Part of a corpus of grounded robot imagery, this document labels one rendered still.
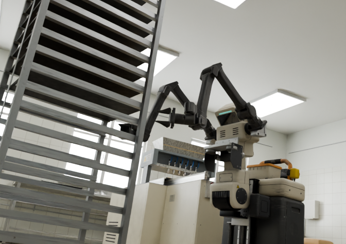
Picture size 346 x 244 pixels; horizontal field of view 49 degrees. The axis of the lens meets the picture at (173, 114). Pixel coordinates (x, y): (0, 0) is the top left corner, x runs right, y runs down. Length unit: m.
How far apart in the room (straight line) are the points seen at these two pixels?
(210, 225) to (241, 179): 0.78
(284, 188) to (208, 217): 0.83
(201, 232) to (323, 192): 5.05
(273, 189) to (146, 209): 1.47
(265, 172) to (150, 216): 1.38
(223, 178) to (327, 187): 5.43
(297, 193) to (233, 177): 0.45
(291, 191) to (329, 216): 5.17
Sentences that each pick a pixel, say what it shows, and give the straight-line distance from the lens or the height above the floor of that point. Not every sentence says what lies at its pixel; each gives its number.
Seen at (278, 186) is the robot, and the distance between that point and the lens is 2.63.
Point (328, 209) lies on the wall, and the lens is 7.85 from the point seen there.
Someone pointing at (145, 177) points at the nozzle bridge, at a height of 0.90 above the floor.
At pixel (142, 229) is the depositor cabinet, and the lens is 3.70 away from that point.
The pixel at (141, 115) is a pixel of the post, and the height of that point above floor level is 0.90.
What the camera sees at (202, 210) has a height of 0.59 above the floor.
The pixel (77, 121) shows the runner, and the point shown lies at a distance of 1.81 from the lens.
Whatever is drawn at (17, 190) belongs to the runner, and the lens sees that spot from 1.70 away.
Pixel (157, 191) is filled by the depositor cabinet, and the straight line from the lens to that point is 3.76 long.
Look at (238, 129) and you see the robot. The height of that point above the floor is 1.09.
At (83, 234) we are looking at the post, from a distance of 2.26.
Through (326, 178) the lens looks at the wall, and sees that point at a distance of 7.97.
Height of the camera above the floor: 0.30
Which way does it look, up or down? 19 degrees up
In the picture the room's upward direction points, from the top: 8 degrees clockwise
